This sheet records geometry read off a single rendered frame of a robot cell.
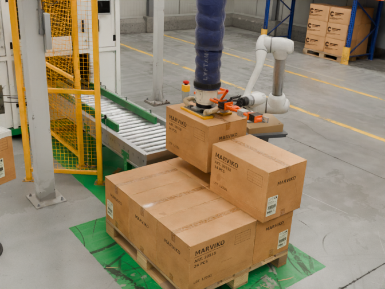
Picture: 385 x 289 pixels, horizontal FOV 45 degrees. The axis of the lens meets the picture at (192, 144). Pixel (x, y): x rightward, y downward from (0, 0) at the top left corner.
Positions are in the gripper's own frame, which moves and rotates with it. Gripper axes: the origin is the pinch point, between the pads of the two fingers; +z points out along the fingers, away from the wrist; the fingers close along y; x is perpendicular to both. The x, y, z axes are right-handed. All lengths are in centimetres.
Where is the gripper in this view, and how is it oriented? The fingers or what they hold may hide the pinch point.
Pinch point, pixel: (226, 105)
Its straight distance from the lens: 372.1
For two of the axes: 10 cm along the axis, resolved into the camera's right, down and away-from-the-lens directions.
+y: -0.4, 9.2, 3.8
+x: -6.0, -3.3, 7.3
